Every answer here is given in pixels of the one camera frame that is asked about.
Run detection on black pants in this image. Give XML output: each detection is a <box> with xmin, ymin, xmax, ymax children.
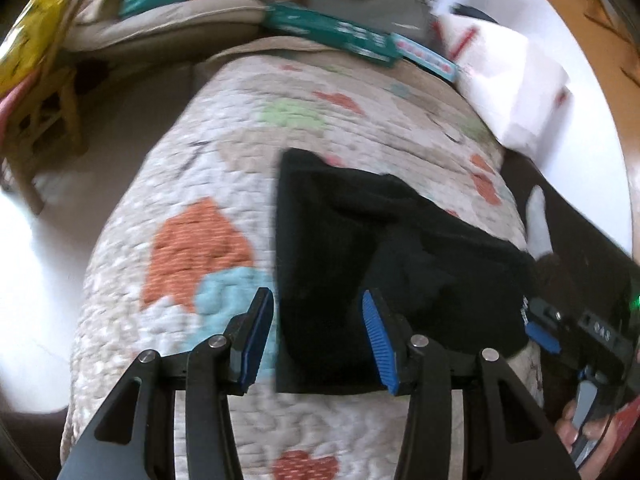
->
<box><xmin>274</xmin><ymin>147</ymin><xmax>537</xmax><ymax>397</ymax></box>

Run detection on wooden stool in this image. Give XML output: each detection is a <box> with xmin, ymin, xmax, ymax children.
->
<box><xmin>0</xmin><ymin>66</ymin><xmax>85</xmax><ymax>217</ymax></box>

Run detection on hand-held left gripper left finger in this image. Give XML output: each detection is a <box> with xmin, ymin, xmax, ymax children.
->
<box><xmin>57</xmin><ymin>287</ymin><xmax>275</xmax><ymax>480</ymax></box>

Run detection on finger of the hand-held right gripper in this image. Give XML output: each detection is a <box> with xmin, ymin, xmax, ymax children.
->
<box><xmin>522</xmin><ymin>296</ymin><xmax>563</xmax><ymax>357</ymax></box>

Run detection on person's right hand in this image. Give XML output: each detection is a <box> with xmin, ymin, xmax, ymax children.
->
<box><xmin>554</xmin><ymin>400</ymin><xmax>623</xmax><ymax>463</ymax></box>

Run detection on patterned quilted blanket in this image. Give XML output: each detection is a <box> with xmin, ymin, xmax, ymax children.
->
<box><xmin>59</xmin><ymin>42</ymin><xmax>546</xmax><ymax>480</ymax></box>

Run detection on yellow plastic bag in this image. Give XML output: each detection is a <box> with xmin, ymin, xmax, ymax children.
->
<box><xmin>0</xmin><ymin>0</ymin><xmax>72</xmax><ymax>98</ymax></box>

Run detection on teal box with red label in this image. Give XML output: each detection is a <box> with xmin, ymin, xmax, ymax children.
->
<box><xmin>391</xmin><ymin>33</ymin><xmax>460</xmax><ymax>84</ymax></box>

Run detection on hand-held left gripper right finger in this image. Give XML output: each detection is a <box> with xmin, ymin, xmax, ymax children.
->
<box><xmin>362</xmin><ymin>289</ymin><xmax>583</xmax><ymax>480</ymax></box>

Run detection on long teal box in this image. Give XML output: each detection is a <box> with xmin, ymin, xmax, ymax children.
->
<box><xmin>262</xmin><ymin>2</ymin><xmax>402</xmax><ymax>69</ymax></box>

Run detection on person's white-socked foot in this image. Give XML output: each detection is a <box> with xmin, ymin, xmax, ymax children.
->
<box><xmin>524</xmin><ymin>185</ymin><xmax>555</xmax><ymax>261</ymax></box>

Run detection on grey flat box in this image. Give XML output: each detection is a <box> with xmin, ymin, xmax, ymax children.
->
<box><xmin>304</xmin><ymin>0</ymin><xmax>437</xmax><ymax>42</ymax></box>

